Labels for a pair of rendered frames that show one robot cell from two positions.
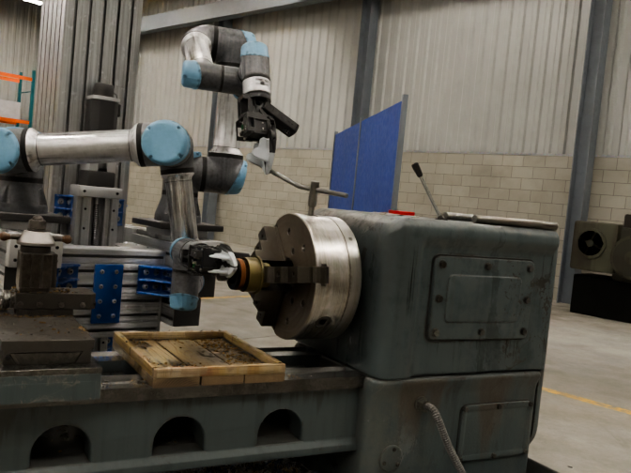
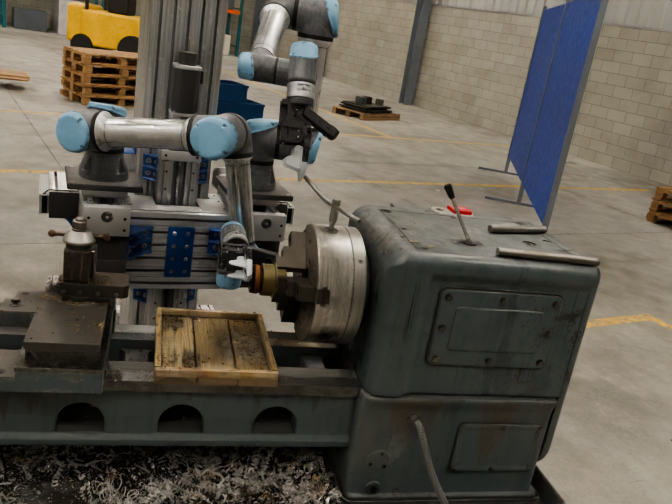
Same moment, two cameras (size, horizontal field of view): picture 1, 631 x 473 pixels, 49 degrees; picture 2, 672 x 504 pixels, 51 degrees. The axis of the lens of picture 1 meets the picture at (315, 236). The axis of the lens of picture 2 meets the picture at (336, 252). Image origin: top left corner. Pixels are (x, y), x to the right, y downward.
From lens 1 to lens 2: 64 cm
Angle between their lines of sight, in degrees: 20
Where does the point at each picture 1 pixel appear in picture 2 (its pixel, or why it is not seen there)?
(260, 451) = (254, 439)
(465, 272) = (475, 305)
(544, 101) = not seen: outside the picture
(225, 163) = not seen: hidden behind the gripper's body
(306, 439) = (300, 433)
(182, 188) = (238, 172)
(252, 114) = (288, 122)
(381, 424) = (370, 432)
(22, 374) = (36, 371)
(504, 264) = (524, 299)
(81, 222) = (162, 183)
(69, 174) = not seen: hidden behind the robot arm
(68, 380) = (73, 378)
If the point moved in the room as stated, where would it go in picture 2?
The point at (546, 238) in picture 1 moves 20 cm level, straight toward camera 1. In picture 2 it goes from (581, 276) to (556, 293)
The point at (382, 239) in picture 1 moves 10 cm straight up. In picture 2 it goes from (386, 270) to (394, 231)
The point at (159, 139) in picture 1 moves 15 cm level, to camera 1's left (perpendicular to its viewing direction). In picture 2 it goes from (205, 136) to (156, 125)
